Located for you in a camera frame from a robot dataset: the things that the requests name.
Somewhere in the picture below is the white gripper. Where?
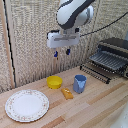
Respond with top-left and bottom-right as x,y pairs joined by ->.
46,28 -> 81,59

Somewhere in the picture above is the black dish rack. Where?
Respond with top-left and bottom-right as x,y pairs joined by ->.
79,36 -> 128,85

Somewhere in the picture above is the yellow bowl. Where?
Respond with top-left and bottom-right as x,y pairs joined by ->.
46,75 -> 64,90

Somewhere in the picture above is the orange rectangular block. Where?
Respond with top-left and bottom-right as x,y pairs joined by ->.
60,87 -> 75,101

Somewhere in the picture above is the blue cup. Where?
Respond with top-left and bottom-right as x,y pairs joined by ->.
72,74 -> 88,95

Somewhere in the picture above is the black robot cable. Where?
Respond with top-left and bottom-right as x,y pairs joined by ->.
79,11 -> 128,38

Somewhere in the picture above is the white floral rimmed plate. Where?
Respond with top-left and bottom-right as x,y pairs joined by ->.
4,88 -> 51,124

